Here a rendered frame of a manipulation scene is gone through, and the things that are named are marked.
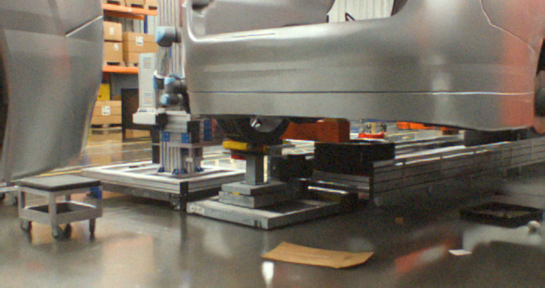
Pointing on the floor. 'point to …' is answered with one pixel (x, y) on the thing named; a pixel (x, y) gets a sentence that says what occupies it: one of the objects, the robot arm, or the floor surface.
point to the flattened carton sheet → (311, 255)
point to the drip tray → (515, 212)
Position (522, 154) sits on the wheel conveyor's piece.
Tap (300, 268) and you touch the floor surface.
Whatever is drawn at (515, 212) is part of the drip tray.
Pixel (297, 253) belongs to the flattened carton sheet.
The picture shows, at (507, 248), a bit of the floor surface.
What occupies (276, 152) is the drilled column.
